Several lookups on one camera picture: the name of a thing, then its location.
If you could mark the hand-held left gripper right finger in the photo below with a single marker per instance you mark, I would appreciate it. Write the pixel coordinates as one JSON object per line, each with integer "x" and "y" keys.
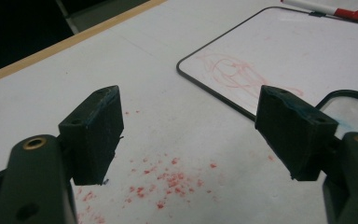
{"x": 295, "y": 140}

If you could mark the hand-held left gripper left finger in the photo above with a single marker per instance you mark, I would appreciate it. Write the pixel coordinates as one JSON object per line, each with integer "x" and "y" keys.
{"x": 96, "y": 143}

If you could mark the white paddle whiteboard black rim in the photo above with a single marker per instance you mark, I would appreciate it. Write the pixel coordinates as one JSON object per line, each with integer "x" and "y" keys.
{"x": 292, "y": 49}

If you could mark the large white table sheet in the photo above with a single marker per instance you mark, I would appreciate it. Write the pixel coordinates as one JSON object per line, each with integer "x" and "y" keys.
{"x": 74, "y": 81}

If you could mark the wooden table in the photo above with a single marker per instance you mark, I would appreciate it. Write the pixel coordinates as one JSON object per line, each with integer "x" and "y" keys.
{"x": 59, "y": 45}

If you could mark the white marker with red cap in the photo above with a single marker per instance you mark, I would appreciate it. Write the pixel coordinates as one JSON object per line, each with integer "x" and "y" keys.
{"x": 310, "y": 6}

